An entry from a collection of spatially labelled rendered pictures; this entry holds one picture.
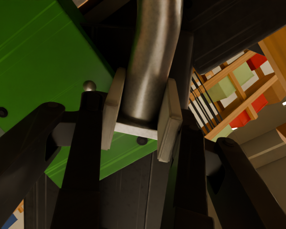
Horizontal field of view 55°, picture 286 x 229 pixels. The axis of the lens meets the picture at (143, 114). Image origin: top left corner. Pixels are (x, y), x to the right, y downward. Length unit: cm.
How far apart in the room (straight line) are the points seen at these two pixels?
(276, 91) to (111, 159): 396
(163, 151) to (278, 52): 87
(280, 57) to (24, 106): 87
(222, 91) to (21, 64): 324
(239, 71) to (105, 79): 350
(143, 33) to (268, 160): 765
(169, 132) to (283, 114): 951
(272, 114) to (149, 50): 944
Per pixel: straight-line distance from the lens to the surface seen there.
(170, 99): 17
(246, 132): 967
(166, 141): 16
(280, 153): 777
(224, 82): 347
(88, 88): 23
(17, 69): 25
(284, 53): 101
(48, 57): 23
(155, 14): 18
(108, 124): 15
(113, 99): 15
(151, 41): 18
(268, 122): 965
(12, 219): 649
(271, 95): 417
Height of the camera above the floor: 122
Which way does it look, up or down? 5 degrees up
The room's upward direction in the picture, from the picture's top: 148 degrees clockwise
